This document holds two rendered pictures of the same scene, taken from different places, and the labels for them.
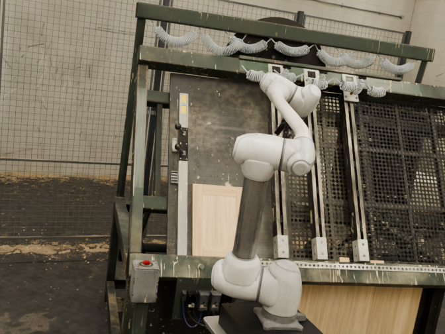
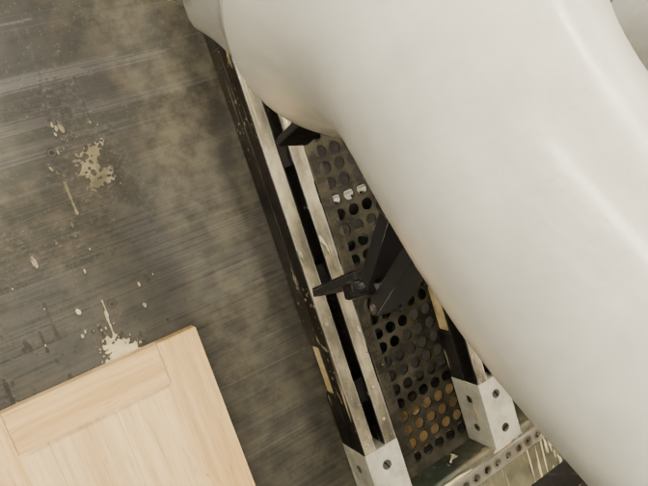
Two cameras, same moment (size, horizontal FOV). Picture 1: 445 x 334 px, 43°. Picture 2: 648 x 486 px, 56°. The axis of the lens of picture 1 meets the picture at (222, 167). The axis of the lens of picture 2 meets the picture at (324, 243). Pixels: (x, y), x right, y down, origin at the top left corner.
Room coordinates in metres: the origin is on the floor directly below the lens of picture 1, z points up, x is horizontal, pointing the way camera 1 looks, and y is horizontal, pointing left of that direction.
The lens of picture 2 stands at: (2.52, -0.14, 1.86)
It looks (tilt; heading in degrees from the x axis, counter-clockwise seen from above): 40 degrees down; 342
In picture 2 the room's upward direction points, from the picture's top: straight up
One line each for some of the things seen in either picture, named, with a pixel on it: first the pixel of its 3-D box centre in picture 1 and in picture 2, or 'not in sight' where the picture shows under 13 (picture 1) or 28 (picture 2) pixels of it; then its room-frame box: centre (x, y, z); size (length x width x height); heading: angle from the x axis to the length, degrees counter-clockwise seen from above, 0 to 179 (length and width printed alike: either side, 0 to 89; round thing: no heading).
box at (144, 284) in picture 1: (144, 281); not in sight; (2.53, 0.30, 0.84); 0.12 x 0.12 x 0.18; 15
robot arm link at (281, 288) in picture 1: (281, 285); not in sight; (2.31, -0.33, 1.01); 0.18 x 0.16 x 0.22; 85
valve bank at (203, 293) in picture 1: (224, 305); not in sight; (2.71, -0.11, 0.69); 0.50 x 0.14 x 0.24; 105
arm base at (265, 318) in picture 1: (282, 314); not in sight; (2.32, -0.36, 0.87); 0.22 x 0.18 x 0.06; 105
